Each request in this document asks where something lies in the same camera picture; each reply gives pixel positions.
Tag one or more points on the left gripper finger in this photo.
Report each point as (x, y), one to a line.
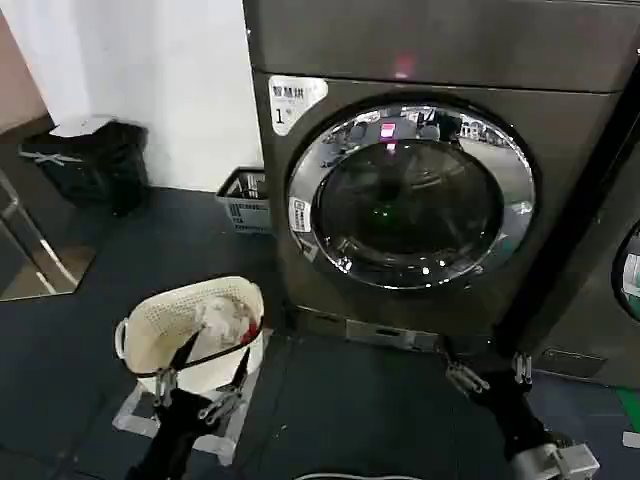
(184, 352)
(241, 372)

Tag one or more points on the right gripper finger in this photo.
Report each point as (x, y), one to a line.
(523, 369)
(467, 377)

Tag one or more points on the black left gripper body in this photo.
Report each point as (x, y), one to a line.
(180, 420)

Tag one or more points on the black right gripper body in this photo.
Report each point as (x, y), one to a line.
(515, 415)

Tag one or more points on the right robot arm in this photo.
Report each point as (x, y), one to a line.
(542, 462)

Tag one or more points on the red cloth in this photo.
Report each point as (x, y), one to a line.
(251, 330)

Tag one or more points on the white perforated laundry basket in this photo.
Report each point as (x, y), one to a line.
(165, 310)

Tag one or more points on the clear acrylic stand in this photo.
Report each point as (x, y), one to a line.
(132, 415)

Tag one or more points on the white crumpled cloth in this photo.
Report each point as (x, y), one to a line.
(220, 320)

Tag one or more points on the grey dryer without sticker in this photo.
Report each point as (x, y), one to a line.
(575, 310)

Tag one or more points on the small white floor block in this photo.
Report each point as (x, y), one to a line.
(632, 440)

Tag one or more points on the round door with green reflection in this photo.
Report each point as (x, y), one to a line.
(631, 280)

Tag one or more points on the grey plastic crate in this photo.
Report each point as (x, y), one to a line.
(250, 210)

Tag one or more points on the white door warning sticker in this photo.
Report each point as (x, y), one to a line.
(301, 217)

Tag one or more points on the round glass dryer door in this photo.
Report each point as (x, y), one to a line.
(410, 210)

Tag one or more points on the black trash bin white lid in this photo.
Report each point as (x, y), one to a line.
(100, 165)

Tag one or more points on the white energy label sticker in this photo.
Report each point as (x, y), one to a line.
(295, 102)

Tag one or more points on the grey dryer with display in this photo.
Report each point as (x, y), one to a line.
(450, 50)

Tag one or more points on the silver dryer base bracket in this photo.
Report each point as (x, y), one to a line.
(390, 334)

